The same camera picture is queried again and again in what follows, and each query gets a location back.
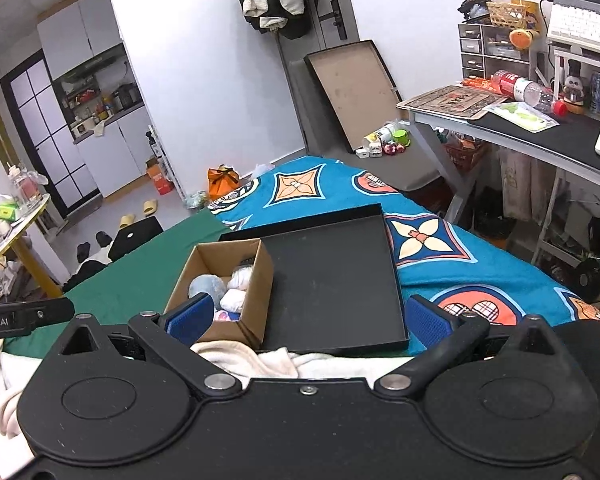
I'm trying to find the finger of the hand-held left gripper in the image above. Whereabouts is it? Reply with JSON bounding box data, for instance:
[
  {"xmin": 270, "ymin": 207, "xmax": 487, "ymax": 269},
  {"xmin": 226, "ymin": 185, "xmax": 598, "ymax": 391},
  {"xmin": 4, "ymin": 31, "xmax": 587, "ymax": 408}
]
[{"xmin": 15, "ymin": 296, "xmax": 76, "ymax": 333}]

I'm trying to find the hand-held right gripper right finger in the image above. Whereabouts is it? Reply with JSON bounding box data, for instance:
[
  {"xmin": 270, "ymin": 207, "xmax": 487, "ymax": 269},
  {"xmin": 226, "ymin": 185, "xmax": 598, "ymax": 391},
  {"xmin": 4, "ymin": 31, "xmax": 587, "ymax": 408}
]
[{"xmin": 374, "ymin": 294, "xmax": 567, "ymax": 393}]

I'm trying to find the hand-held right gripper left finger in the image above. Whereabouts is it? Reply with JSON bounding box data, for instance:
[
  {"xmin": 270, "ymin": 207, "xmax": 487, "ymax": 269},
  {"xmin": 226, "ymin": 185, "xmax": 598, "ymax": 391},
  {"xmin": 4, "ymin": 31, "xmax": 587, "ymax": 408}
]
[{"xmin": 40, "ymin": 291, "xmax": 243, "ymax": 394}]

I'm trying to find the brown cardboard box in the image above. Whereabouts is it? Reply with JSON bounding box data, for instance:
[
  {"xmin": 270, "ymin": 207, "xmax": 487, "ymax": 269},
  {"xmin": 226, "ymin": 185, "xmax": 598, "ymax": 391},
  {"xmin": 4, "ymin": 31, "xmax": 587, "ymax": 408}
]
[{"xmin": 164, "ymin": 239, "xmax": 275, "ymax": 351}]

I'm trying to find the black tray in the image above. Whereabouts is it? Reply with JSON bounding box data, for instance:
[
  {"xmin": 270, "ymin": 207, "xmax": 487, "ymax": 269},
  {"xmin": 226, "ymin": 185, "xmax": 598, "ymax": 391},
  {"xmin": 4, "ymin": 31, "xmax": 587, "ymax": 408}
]
[{"xmin": 217, "ymin": 203, "xmax": 410, "ymax": 356}]

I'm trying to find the yellow table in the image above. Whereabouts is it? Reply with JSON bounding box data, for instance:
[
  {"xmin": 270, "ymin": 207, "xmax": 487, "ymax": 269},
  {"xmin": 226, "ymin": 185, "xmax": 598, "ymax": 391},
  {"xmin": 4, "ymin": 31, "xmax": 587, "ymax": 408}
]
[{"xmin": 0, "ymin": 192, "xmax": 63, "ymax": 301}]

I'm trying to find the black white clothes pile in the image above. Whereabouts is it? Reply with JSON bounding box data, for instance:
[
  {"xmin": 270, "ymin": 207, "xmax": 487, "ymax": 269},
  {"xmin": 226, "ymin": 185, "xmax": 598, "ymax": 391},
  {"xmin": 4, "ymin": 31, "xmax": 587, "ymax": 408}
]
[{"xmin": 62, "ymin": 252, "xmax": 112, "ymax": 293}]

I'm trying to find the green cloth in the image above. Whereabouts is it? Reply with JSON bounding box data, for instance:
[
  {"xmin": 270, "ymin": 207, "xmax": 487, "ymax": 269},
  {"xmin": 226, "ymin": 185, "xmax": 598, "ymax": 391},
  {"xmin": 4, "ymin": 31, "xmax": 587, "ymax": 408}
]
[{"xmin": 2, "ymin": 207, "xmax": 231, "ymax": 356}]

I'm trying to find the black square stool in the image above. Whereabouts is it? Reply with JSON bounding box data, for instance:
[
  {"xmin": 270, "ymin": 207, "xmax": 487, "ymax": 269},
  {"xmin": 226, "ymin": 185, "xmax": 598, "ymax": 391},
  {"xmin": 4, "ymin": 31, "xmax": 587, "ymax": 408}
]
[{"xmin": 107, "ymin": 216, "xmax": 164, "ymax": 262}]

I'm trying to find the glass jar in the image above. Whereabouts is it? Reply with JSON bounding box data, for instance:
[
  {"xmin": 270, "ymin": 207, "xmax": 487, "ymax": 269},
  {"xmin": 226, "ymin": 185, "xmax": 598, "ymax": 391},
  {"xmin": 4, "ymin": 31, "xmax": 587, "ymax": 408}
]
[{"xmin": 7, "ymin": 165, "xmax": 48, "ymax": 206}]

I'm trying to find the orange bag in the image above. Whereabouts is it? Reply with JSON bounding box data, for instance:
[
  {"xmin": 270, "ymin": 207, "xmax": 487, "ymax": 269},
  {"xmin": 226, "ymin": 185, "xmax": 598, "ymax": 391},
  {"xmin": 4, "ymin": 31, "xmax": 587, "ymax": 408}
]
[{"xmin": 207, "ymin": 165, "xmax": 241, "ymax": 201}]

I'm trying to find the orange carton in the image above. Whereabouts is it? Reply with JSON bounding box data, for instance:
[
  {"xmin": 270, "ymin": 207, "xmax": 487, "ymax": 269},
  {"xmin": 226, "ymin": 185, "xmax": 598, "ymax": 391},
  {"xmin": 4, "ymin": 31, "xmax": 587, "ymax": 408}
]
[{"xmin": 146, "ymin": 157, "xmax": 175, "ymax": 196}]

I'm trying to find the white rack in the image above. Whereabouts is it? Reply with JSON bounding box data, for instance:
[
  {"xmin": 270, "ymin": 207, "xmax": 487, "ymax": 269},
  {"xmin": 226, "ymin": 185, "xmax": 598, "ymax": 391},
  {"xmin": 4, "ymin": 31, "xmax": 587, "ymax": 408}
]
[{"xmin": 146, "ymin": 125, "xmax": 183, "ymax": 198}]

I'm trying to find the beige tote bag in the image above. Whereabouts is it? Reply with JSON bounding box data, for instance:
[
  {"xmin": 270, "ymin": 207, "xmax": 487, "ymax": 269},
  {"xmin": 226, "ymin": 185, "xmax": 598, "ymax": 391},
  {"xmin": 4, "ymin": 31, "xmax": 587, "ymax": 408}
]
[{"xmin": 497, "ymin": 147, "xmax": 556, "ymax": 221}]

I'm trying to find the black fan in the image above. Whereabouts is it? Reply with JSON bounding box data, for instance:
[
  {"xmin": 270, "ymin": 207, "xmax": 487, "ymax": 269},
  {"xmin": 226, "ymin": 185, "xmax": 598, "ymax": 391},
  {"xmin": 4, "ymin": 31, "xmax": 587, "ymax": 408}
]
[{"xmin": 575, "ymin": 255, "xmax": 600, "ymax": 303}]

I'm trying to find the red basket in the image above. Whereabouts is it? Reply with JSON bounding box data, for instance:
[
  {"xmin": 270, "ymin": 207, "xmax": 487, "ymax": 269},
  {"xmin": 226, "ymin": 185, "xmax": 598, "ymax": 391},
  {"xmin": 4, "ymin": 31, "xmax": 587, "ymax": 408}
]
[{"xmin": 442, "ymin": 132, "xmax": 486, "ymax": 173}]

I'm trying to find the white lower kitchen cabinet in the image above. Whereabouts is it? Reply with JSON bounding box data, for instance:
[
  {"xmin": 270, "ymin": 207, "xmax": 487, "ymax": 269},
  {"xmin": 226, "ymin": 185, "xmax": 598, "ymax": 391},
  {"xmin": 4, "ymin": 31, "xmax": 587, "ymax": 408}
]
[{"xmin": 72, "ymin": 105, "xmax": 166, "ymax": 198}]

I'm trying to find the white kitchen cabinet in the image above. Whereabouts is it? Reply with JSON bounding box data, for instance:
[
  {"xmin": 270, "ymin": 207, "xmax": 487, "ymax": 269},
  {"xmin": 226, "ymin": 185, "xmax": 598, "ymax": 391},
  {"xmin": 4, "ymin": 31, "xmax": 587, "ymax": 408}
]
[
  {"xmin": 72, "ymin": 105, "xmax": 166, "ymax": 198},
  {"xmin": 36, "ymin": 0, "xmax": 126, "ymax": 81}
]

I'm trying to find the black framed glass door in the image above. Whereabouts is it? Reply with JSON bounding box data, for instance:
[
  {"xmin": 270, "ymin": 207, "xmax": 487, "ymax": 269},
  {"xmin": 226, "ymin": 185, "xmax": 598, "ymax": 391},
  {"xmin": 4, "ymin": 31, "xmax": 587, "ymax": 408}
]
[{"xmin": 0, "ymin": 50, "xmax": 103, "ymax": 218}]

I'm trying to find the grey desk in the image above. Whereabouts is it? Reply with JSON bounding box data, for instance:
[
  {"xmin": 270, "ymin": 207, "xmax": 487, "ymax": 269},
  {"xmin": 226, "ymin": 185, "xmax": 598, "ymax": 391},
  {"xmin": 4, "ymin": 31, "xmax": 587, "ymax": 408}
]
[{"xmin": 396, "ymin": 85, "xmax": 600, "ymax": 271}]

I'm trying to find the brown patterned mat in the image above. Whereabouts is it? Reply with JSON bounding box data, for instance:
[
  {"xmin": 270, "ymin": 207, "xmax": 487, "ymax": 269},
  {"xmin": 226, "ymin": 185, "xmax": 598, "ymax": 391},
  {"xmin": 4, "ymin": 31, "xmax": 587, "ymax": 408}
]
[{"xmin": 396, "ymin": 85, "xmax": 496, "ymax": 121}]

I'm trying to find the black desk mat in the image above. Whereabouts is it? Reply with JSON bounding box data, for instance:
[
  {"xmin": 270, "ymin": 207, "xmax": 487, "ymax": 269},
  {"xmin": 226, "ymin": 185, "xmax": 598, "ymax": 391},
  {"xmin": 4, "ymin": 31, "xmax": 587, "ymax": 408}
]
[{"xmin": 467, "ymin": 105, "xmax": 600, "ymax": 181}]

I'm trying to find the clear green package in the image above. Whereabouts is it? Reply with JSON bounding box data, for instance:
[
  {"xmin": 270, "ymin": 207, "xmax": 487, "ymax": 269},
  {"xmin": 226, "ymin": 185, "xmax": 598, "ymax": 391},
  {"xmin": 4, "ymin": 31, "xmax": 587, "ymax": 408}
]
[{"xmin": 482, "ymin": 101, "xmax": 561, "ymax": 133}]

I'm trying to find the black rice cooker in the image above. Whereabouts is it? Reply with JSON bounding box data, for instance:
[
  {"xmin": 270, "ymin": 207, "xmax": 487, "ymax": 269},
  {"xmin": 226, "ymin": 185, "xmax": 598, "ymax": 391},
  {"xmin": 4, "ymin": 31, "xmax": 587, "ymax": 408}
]
[{"xmin": 112, "ymin": 82, "xmax": 138, "ymax": 111}]

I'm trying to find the black brown tray lid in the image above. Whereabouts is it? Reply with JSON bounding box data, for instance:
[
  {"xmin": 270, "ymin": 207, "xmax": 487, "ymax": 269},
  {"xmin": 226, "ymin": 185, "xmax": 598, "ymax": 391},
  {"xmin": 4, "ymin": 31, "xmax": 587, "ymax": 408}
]
[{"xmin": 304, "ymin": 40, "xmax": 405, "ymax": 155}]

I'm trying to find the range hood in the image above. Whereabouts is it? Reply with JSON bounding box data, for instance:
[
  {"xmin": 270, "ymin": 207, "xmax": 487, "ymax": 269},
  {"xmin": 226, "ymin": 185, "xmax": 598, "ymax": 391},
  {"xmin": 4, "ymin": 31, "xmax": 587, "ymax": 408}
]
[{"xmin": 52, "ymin": 45, "xmax": 128, "ymax": 86}]

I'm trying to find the red label plastic bottle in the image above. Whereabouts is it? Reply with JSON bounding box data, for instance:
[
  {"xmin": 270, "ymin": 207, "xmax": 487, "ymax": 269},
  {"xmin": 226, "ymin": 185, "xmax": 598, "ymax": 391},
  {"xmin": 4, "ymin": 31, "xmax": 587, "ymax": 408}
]
[{"xmin": 491, "ymin": 69, "xmax": 568, "ymax": 116}]

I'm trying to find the grey drawer organiser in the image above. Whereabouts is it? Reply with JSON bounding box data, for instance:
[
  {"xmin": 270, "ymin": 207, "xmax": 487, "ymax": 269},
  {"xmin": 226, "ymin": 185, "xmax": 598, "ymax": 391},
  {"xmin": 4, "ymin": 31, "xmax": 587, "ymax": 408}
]
[{"xmin": 457, "ymin": 22, "xmax": 543, "ymax": 81}]

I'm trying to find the panda figurine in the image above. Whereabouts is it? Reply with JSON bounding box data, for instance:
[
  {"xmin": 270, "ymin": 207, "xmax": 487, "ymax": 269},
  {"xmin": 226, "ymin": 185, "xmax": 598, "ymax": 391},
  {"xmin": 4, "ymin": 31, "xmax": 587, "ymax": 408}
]
[{"xmin": 560, "ymin": 59, "xmax": 588, "ymax": 113}]

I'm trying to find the white upper kitchen cabinet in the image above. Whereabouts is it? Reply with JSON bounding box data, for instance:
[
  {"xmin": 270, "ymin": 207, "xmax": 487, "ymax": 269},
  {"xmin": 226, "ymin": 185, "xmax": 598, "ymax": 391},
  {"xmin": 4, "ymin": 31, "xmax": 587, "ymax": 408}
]
[{"xmin": 36, "ymin": 0, "xmax": 126, "ymax": 81}]

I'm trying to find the orange plush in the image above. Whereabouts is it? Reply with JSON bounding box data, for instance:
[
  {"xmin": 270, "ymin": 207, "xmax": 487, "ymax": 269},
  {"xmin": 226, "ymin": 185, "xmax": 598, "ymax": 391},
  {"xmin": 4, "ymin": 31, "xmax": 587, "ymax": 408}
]
[{"xmin": 510, "ymin": 27, "xmax": 541, "ymax": 51}]

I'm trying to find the woven basket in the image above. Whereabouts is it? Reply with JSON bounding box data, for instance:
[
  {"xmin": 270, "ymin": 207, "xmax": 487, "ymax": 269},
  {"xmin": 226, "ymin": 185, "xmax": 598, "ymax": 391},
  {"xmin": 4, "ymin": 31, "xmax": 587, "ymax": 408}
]
[{"xmin": 486, "ymin": 0, "xmax": 531, "ymax": 28}]

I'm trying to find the dark model figure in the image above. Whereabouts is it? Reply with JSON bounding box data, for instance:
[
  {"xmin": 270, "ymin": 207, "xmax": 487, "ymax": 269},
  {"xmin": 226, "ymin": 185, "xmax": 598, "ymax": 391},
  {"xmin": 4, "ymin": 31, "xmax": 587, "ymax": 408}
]
[{"xmin": 457, "ymin": 0, "xmax": 496, "ymax": 16}]

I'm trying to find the white keyboard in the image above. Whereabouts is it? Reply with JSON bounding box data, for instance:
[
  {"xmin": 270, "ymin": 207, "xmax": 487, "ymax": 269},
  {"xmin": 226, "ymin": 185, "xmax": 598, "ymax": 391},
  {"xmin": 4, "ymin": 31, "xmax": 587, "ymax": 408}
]
[{"xmin": 546, "ymin": 0, "xmax": 600, "ymax": 58}]

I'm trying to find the black door handle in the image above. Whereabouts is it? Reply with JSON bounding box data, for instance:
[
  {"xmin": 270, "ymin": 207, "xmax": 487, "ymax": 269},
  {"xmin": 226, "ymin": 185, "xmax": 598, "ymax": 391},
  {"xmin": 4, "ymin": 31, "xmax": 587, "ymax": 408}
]
[{"xmin": 319, "ymin": 0, "xmax": 348, "ymax": 42}]

